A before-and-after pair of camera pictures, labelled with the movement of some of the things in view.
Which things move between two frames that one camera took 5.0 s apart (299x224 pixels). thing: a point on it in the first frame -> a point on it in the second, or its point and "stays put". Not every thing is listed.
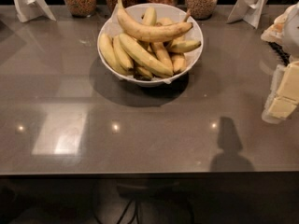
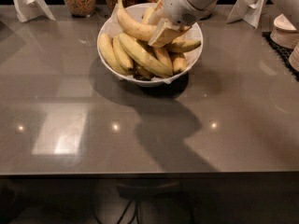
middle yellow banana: (163, 55) stays put
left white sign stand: (29, 4) stays put
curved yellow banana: (149, 33) stays put
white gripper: (291, 32) -> (177, 7)
